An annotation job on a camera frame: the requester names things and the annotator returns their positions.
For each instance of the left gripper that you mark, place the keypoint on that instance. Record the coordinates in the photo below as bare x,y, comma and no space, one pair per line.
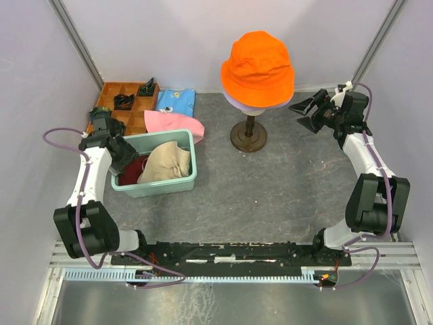
130,153

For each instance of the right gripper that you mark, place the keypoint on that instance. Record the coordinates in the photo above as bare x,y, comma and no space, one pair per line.
321,101

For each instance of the teal plastic basket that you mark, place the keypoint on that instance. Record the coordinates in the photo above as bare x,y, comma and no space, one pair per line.
145,143

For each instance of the dark red hat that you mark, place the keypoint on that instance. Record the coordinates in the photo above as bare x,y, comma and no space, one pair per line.
132,171

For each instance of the wooden compartment tray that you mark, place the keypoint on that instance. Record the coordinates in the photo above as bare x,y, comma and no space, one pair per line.
133,119

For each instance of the pink bucket hat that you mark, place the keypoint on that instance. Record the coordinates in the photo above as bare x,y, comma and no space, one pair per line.
156,121

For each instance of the cream mannequin head stand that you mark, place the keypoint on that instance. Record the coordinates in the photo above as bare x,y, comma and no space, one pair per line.
249,136

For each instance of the orange bucket hat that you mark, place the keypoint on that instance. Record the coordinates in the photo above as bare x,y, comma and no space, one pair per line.
258,71

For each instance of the blue printed cloth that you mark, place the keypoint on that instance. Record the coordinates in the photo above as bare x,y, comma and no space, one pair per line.
178,102

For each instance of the purple bucket hat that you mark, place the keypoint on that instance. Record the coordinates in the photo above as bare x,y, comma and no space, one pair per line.
241,106

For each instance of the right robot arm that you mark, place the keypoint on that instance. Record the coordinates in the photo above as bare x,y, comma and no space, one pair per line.
378,201

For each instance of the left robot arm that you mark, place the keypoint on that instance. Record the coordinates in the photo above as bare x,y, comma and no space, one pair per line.
84,224

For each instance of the dark brown rolled tie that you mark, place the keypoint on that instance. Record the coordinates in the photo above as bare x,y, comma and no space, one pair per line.
119,128

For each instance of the beige bucket hat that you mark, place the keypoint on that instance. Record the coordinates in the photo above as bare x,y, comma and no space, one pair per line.
166,162

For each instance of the yellow blue rolled tie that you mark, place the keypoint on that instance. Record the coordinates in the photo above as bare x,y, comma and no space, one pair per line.
99,111

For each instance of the green patterned rolled tie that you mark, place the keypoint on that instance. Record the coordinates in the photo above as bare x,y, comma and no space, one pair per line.
148,89

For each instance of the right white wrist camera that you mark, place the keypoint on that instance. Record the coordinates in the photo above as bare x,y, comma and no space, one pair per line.
340,92

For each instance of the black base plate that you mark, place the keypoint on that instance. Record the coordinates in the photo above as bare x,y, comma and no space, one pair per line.
242,259

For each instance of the right aluminium corner post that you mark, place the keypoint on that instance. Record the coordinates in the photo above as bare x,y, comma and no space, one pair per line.
378,40

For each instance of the aluminium corner post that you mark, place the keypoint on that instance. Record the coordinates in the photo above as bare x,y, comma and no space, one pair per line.
64,17
378,40

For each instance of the light blue cable duct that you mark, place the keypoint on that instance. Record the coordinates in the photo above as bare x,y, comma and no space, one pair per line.
130,275

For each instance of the left aluminium corner post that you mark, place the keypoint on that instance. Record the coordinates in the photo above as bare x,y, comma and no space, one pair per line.
64,17

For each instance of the aluminium front rail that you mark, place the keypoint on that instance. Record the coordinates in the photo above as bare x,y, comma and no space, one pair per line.
393,255

